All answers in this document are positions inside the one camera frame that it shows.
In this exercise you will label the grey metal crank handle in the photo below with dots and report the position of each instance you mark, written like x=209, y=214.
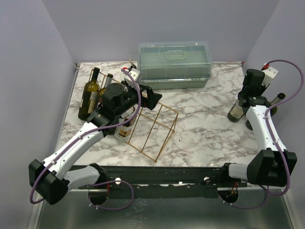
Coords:
x=133, y=66

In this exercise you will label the clear glass liquor bottle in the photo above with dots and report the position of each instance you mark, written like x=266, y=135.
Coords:
x=123, y=132

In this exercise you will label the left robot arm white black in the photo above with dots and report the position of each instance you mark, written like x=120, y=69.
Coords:
x=51, y=177

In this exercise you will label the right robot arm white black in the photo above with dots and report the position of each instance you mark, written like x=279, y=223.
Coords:
x=273, y=164

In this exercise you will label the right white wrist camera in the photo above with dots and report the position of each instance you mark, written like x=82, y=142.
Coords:
x=269, y=74

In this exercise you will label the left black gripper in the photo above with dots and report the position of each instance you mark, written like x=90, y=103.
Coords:
x=153, y=98

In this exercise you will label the green wine bottle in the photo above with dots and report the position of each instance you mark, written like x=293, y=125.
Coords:
x=273, y=111
x=235, y=113
x=108, y=81
x=89, y=95

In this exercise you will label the gold wire wine rack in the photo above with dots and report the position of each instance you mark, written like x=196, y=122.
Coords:
x=152, y=130

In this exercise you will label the black metal base rail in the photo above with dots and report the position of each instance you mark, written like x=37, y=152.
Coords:
x=166, y=182

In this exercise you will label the green plastic storage box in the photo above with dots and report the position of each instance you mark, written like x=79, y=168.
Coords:
x=175, y=65

